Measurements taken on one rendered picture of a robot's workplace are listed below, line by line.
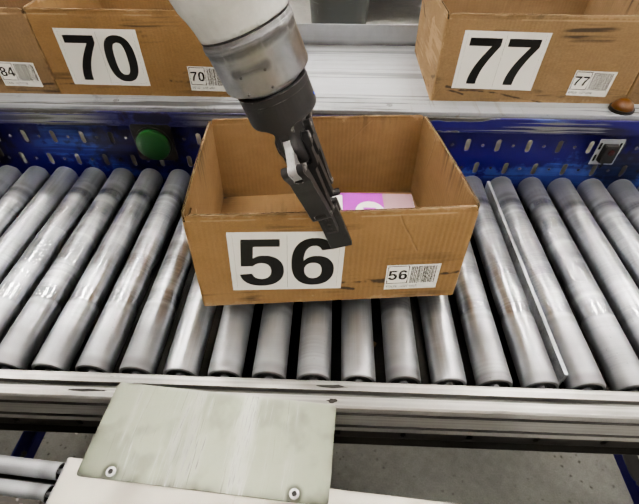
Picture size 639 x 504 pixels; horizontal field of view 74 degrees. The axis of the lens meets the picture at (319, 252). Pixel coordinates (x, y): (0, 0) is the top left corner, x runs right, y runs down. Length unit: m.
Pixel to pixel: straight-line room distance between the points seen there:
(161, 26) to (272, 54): 0.55
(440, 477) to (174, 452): 0.93
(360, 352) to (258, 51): 0.42
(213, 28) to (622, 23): 0.79
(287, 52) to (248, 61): 0.04
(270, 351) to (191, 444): 0.16
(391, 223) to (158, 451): 0.41
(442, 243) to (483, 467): 0.93
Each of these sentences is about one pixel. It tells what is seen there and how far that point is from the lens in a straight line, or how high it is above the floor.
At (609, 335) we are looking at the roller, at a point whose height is 0.75.
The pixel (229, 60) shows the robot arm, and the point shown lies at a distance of 0.42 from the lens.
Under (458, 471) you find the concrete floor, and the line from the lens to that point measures 1.41.
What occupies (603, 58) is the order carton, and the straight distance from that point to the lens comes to 1.04.
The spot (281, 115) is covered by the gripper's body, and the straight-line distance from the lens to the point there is 0.44.
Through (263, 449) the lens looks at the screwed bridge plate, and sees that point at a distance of 0.58.
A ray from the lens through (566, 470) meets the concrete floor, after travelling 1.53.
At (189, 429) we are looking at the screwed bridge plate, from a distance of 0.61.
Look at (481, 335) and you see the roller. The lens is 0.70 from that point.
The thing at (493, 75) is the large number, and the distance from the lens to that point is 0.97.
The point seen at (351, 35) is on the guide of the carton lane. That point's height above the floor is 0.90.
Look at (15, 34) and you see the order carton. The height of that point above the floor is 1.00.
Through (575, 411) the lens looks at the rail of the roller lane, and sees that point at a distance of 0.69.
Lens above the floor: 1.29
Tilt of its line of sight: 46 degrees down
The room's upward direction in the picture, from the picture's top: straight up
